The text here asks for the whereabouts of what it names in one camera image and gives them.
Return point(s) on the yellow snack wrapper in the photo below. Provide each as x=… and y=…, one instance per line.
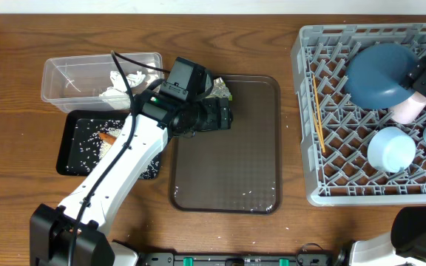
x=220, y=90

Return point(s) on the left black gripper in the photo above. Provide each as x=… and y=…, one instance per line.
x=224, y=113

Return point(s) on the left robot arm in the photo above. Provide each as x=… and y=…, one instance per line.
x=75, y=233

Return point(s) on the dark blue plate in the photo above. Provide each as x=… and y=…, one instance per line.
x=375, y=76

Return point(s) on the pile of white rice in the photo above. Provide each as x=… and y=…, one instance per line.
x=87, y=148

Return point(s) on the light blue small bowl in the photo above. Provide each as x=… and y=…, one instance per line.
x=391, y=150

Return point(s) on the grey dishwasher rack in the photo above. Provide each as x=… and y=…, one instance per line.
x=343, y=175

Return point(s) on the brown serving tray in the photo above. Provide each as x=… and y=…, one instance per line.
x=238, y=170

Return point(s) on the white foil paper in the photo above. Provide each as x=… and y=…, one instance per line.
x=116, y=95

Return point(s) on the black plastic tray bin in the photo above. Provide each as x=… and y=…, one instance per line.
x=71, y=120

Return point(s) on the clear plastic bin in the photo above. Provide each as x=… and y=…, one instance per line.
x=74, y=83

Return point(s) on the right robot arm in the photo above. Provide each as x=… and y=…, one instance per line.
x=405, y=244

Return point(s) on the pink white cup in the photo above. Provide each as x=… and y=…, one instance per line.
x=408, y=110

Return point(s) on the orange carrot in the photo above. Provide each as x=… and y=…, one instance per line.
x=107, y=138

